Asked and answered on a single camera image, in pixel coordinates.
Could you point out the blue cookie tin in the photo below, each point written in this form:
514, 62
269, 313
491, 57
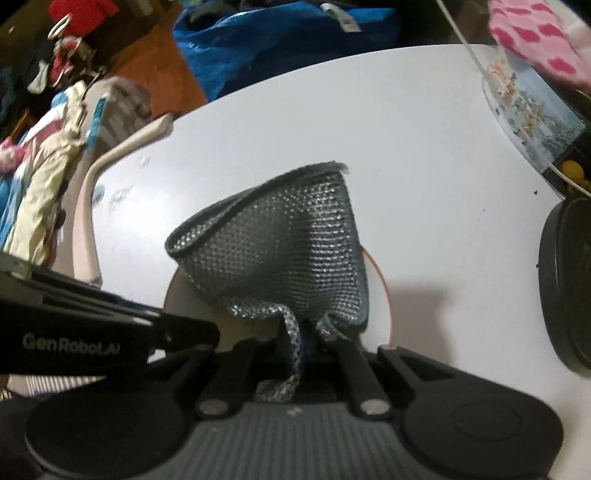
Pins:
542, 127

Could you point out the beige chair backrest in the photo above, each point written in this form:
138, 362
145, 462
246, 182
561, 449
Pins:
95, 191

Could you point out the grey mesh dish cloth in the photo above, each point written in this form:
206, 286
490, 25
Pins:
287, 249

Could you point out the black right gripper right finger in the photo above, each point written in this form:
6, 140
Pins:
350, 378

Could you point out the black round lid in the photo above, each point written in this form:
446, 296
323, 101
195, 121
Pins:
564, 282

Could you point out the pink patterned cloth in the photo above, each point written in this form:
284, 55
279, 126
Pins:
531, 31

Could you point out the white ceramic bowl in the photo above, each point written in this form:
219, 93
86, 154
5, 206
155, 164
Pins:
183, 299

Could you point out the blue plastic bag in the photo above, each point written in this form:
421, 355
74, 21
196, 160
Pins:
229, 45

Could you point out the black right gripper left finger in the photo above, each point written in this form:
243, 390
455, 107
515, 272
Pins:
254, 364

